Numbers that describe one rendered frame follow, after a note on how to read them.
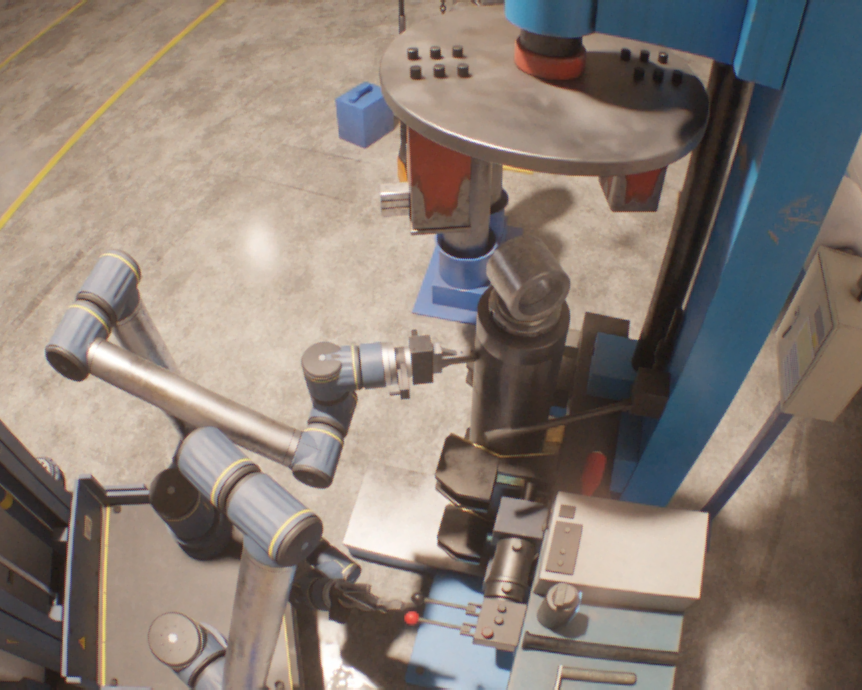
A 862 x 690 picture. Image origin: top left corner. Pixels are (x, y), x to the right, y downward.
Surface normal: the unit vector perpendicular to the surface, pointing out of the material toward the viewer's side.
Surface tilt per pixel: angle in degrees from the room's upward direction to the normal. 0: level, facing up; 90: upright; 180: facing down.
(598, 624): 0
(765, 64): 90
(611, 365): 0
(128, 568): 0
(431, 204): 90
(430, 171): 90
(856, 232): 90
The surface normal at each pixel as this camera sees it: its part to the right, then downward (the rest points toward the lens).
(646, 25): -0.24, 0.77
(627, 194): 0.10, 0.79
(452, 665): 0.00, -0.62
